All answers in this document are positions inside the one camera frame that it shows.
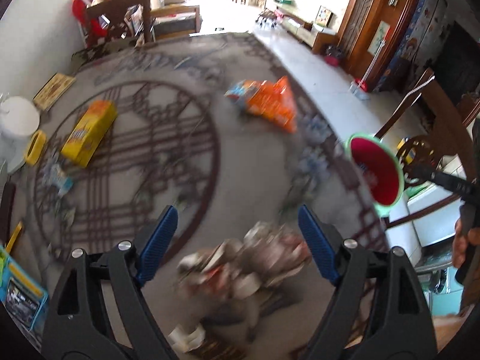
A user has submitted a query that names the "red green trash bin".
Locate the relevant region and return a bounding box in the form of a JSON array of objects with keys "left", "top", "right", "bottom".
[{"left": 344, "top": 133, "right": 405, "bottom": 218}]

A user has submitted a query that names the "brown trash pile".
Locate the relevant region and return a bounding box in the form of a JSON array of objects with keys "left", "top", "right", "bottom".
[{"left": 175, "top": 221, "right": 312, "bottom": 344}]

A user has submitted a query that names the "blue white wrapper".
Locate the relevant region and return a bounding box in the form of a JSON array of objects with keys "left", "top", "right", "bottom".
[{"left": 42, "top": 161, "right": 73, "bottom": 197}]

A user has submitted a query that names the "yellow iced tea carton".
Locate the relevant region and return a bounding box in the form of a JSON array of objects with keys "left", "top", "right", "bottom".
[{"left": 60, "top": 100, "right": 117, "bottom": 168}]

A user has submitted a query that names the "orange snack bag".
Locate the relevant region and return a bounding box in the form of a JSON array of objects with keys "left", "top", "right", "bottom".
[{"left": 224, "top": 76, "right": 297, "bottom": 133}]

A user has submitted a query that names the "person's right hand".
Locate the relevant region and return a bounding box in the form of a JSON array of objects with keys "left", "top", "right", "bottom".
[{"left": 452, "top": 219, "right": 480, "bottom": 268}]

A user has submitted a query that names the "yellow toy car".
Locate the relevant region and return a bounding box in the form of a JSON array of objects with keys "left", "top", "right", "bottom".
[{"left": 396, "top": 136, "right": 416, "bottom": 166}]

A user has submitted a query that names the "dark wooden chair right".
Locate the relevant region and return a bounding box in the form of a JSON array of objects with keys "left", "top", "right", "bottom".
[{"left": 375, "top": 69, "right": 479, "bottom": 229}]

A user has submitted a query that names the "blue green toy tablet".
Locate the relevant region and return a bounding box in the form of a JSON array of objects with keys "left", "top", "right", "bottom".
[{"left": 1, "top": 247, "right": 49, "bottom": 346}]

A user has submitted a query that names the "yellow pencil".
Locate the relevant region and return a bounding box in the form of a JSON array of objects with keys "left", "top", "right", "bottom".
[{"left": 5, "top": 221, "right": 24, "bottom": 254}]

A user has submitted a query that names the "white mop with red base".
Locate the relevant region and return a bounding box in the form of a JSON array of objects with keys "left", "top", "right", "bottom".
[{"left": 349, "top": 39, "right": 386, "bottom": 101}]

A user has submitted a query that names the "yellow rectangular holder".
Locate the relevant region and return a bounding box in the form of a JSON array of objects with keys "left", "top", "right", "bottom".
[{"left": 24, "top": 130, "right": 47, "bottom": 166}]

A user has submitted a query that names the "small red waste basket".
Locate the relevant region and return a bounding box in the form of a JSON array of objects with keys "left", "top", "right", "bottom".
[{"left": 324, "top": 45, "right": 343, "bottom": 67}]

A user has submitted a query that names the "white desk lamp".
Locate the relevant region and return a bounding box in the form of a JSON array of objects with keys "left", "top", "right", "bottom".
[{"left": 0, "top": 94, "right": 40, "bottom": 175}]

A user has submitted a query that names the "wooden tv cabinet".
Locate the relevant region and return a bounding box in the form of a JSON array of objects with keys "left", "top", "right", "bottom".
[{"left": 265, "top": 0, "right": 338, "bottom": 55}]

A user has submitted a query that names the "yellow illustrated book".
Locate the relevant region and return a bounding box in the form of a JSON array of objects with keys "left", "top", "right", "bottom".
[{"left": 32, "top": 73, "right": 76, "bottom": 112}]

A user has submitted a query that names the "floral seat cushion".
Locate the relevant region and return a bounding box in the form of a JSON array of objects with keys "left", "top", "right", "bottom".
[{"left": 69, "top": 37, "right": 143, "bottom": 74}]

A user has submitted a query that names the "red bag on rack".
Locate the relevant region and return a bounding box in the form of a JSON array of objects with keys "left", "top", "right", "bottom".
[{"left": 71, "top": 0, "right": 113, "bottom": 38}]

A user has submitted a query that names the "dark wooden dining chair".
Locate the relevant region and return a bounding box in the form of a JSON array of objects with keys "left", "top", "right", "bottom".
[{"left": 84, "top": 0, "right": 152, "bottom": 47}]

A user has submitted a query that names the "wooden sofa with cushions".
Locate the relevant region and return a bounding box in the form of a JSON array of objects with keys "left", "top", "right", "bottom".
[{"left": 151, "top": 0, "right": 202, "bottom": 41}]

